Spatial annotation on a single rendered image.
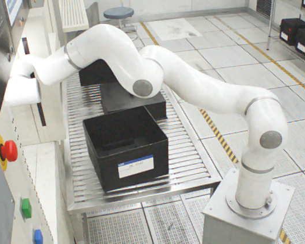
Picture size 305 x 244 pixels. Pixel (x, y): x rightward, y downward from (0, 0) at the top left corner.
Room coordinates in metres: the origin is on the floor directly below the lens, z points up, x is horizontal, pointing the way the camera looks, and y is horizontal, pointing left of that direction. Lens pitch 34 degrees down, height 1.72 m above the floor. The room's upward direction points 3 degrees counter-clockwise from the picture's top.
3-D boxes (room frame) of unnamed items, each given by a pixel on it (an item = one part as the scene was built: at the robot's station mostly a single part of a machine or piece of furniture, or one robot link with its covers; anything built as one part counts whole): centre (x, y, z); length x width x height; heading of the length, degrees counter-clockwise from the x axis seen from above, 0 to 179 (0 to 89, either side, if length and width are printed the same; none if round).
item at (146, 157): (1.14, 0.11, 0.85); 0.28 x 0.28 x 0.17; 20
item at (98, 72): (2.00, 0.29, 0.89); 0.29 x 0.29 x 0.25; 7
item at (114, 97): (1.56, 0.10, 0.83); 0.29 x 0.29 x 0.13; 14
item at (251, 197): (0.89, -0.35, 0.85); 0.19 x 0.19 x 0.18
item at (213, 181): (1.58, 0.17, 0.38); 1.30 x 0.60 x 0.76; 11
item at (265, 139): (0.85, -0.35, 1.07); 0.19 x 0.12 x 0.24; 171
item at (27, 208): (0.48, 0.27, 1.20); 0.03 x 0.02 x 0.03; 11
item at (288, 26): (3.92, -1.77, 0.31); 0.30 x 0.28 x 0.26; 9
